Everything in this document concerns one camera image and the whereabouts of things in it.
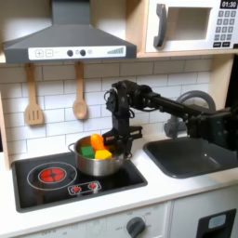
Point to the yellow toy block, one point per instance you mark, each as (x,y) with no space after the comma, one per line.
(103,154)

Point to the orange toy carrot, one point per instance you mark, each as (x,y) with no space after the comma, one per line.
(97,142)

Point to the steel pot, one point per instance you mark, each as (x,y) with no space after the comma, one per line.
(96,167)

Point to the green toy block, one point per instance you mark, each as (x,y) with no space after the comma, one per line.
(88,152)

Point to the black toy stove top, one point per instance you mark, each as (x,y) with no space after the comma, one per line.
(124,186)

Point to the dark grey tap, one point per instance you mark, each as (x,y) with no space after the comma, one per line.
(172,127)

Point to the wooden spoon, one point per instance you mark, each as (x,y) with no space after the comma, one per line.
(80,108)

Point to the dark grey sink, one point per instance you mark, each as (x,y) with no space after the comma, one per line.
(186,161)

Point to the black oven knob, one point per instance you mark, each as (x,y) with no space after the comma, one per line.
(135,227)

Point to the slotted wooden spatula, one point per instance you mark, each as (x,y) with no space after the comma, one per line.
(34,114)

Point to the wooden shelf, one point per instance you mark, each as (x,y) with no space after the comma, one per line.
(186,54)

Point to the white toy microwave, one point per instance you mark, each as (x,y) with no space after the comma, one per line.
(186,46)

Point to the grey range hood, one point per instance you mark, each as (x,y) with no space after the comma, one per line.
(71,37)

